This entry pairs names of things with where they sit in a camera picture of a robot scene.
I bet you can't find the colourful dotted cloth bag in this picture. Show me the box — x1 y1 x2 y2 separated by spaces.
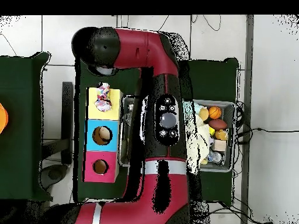
93 82 113 113

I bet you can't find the cream waffle cloth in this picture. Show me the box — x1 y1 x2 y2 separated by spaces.
186 114 211 174

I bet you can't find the wooden box with three holes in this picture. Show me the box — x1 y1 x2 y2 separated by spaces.
82 87 123 183

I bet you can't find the mint waffle cloth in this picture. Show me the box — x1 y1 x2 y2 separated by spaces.
182 101 202 117

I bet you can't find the peach foam ball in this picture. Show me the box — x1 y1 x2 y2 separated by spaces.
198 107 210 121

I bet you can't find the small orange basketball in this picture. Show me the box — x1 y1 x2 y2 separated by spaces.
208 106 223 120

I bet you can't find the small brown football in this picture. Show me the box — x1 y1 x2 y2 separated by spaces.
207 118 228 131

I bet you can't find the plain wooden cube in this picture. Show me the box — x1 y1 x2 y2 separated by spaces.
211 139 228 152

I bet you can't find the dark green table cloth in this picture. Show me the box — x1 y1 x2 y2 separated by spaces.
73 47 240 207
0 51 53 202

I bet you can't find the black upright panel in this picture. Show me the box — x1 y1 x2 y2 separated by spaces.
61 81 75 165

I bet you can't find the grey round stand base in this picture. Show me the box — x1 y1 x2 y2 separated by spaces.
40 163 69 190

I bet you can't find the orange object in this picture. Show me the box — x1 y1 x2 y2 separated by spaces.
0 102 9 135

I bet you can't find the shallow wire mesh bin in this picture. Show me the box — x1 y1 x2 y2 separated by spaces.
117 94 236 173

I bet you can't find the thin black floor cable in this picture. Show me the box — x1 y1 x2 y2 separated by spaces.
158 15 169 32
202 15 222 32

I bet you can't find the black power cable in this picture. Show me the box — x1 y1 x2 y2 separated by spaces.
234 127 299 145

